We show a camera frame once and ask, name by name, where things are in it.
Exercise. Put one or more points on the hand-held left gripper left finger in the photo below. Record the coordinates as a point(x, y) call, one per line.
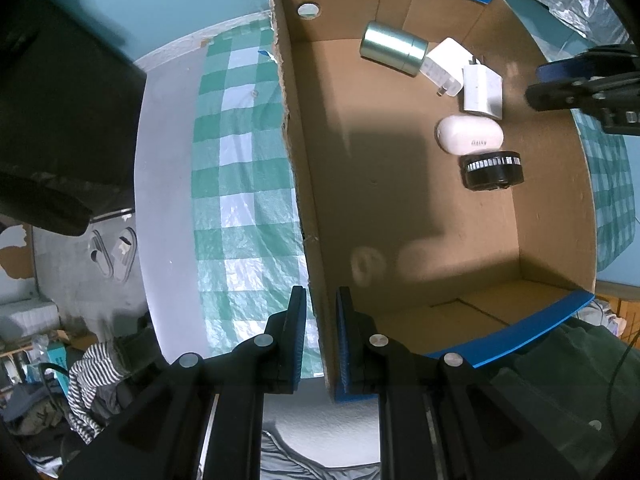
point(299, 340)

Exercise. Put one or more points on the wooden furniture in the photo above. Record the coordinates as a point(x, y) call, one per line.
point(612, 305)

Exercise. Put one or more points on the green checked tablecloth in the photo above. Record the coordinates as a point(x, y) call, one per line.
point(235, 185)

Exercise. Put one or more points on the white oval case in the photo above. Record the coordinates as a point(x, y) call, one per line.
point(467, 135)

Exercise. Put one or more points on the grey cloth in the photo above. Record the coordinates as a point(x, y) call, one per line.
point(320, 460)

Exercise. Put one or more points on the teal box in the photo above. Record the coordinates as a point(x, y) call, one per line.
point(55, 365)

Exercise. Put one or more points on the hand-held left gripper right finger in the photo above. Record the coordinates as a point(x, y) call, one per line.
point(344, 340)

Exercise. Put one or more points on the white rounded charger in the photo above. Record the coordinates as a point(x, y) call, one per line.
point(445, 65)

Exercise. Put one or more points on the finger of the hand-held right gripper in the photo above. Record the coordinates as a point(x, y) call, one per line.
point(560, 96)
point(565, 67)

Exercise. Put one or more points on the grey slipper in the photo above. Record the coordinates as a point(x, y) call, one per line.
point(125, 255)
point(101, 255)

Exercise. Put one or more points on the silver metal tin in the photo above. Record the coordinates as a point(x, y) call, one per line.
point(392, 47)

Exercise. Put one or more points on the black furniture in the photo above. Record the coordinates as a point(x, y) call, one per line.
point(60, 120)

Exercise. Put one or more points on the white box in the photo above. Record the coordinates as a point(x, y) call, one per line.
point(25, 317)

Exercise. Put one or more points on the blue cardboard box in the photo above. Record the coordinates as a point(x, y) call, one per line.
point(375, 160)

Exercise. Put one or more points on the striped cloth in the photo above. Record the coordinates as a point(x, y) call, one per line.
point(92, 380)

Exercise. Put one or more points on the black round device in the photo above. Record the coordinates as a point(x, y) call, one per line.
point(492, 175)

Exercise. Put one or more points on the dark green cloth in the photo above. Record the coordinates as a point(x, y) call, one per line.
point(540, 400)

